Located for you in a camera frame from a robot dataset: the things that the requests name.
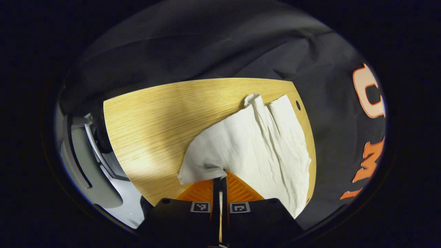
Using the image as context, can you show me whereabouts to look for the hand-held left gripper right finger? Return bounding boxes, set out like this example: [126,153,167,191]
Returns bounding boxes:
[220,170,304,243]

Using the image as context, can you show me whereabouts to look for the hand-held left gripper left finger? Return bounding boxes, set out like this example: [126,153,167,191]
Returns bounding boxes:
[136,177,221,243]

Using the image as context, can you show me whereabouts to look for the white jeans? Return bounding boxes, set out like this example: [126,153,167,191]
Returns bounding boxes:
[177,93,312,219]

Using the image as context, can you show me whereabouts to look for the black chair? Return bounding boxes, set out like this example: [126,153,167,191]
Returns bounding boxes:
[92,115,115,154]

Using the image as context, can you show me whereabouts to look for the black backdrop cloth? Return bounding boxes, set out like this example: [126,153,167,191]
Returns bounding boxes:
[59,0,386,231]

